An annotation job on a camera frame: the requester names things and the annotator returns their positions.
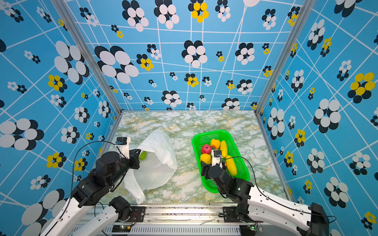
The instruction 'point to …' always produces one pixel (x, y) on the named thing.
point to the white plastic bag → (157, 168)
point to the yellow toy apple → (215, 144)
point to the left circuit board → (121, 228)
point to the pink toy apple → (205, 149)
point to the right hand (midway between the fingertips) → (208, 162)
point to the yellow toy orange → (206, 158)
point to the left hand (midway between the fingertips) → (141, 149)
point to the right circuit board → (255, 228)
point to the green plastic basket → (204, 137)
